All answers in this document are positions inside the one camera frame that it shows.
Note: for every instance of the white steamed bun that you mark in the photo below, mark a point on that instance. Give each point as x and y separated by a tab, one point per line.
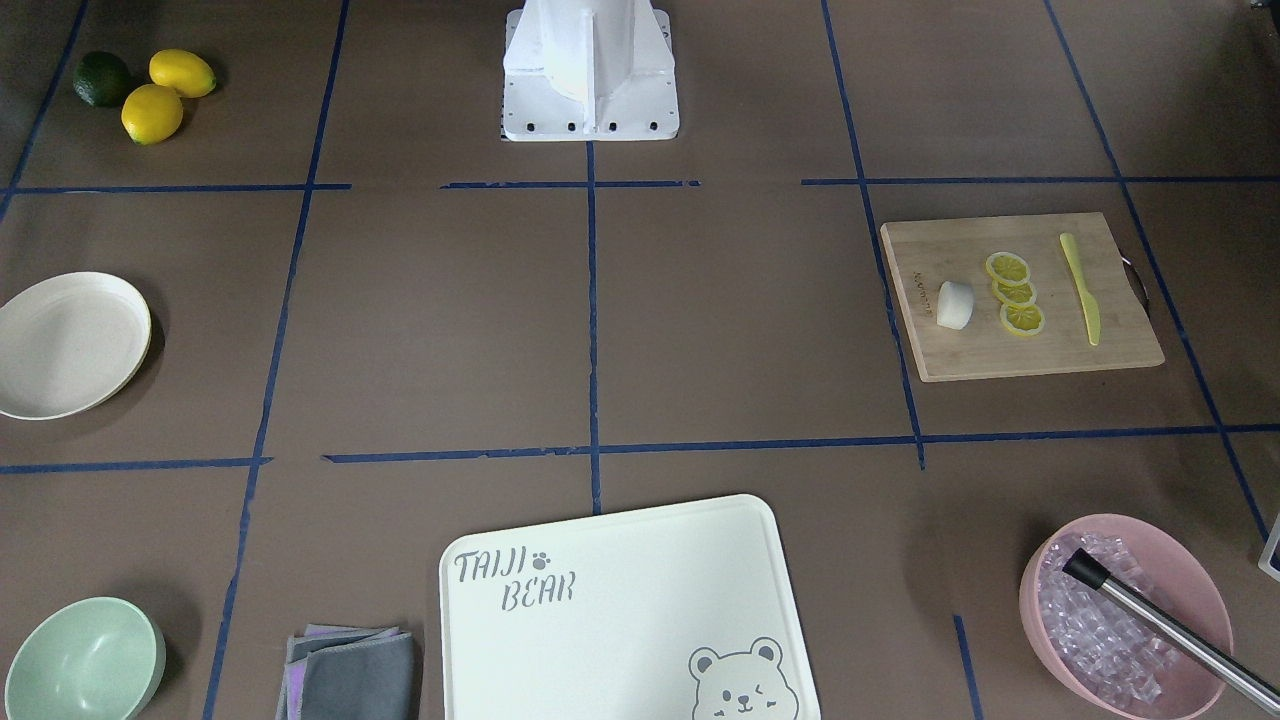
955	305

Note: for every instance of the cream round plate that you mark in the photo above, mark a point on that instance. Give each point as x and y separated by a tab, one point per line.
69	343

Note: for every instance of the white bear serving tray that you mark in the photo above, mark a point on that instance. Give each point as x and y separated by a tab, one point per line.
683	611

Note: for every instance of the bamboo cutting board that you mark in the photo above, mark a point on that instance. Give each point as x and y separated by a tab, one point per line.
923	255

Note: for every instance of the lemon slice top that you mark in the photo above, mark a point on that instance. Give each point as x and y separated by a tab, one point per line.
1007	268

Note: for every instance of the lemon slice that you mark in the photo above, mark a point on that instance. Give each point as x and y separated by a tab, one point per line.
1007	268
1023	320
1015	295

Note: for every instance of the lemon slice bottom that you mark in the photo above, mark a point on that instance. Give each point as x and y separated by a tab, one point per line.
1023	320

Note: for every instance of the lemon slice middle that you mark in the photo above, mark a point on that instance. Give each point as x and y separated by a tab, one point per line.
1015	295

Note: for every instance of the grey folded cloth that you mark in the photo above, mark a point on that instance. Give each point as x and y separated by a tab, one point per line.
348	672

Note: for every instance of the yellow plastic knife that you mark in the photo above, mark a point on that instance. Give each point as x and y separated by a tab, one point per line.
1090	307

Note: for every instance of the steel muddler black tip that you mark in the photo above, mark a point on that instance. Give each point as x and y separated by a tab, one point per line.
1089	571

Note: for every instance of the yellow lemon upper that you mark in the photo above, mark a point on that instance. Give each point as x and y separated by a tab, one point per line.
186	73

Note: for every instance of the yellow lemon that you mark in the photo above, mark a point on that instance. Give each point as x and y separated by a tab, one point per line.
152	114
186	73

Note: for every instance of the pink bowl with ice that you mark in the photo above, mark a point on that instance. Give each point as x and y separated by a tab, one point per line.
1100	652

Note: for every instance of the yellow lemon lower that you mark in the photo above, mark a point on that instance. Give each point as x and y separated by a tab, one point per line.
152	114

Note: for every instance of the green lime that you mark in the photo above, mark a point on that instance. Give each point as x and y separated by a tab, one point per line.
102	80

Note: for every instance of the green bowl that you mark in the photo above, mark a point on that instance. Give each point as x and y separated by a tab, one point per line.
100	658

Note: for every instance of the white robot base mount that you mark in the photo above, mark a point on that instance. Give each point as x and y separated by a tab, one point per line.
589	71

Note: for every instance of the white wire rack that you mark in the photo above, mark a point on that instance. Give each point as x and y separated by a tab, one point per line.
1268	561

